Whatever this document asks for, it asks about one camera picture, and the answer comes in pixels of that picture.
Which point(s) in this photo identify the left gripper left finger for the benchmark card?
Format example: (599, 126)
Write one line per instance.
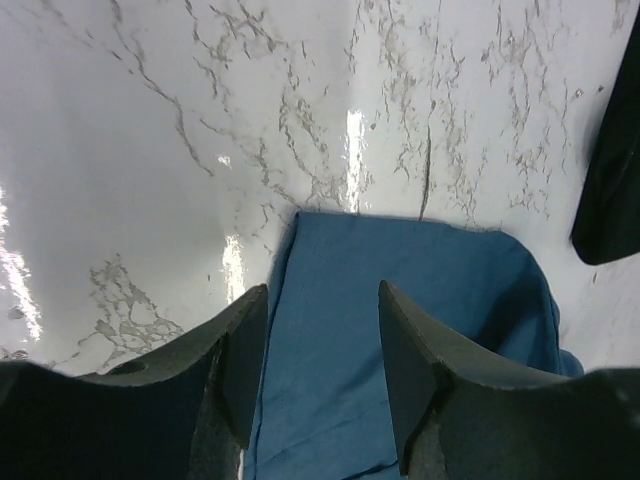
(182, 411)

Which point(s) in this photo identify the folded black t shirt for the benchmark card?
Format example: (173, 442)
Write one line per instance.
(606, 226)

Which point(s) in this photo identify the blue t shirt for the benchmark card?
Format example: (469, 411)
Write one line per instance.
(322, 410)

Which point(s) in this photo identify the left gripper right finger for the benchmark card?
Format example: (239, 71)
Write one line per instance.
(460, 411)

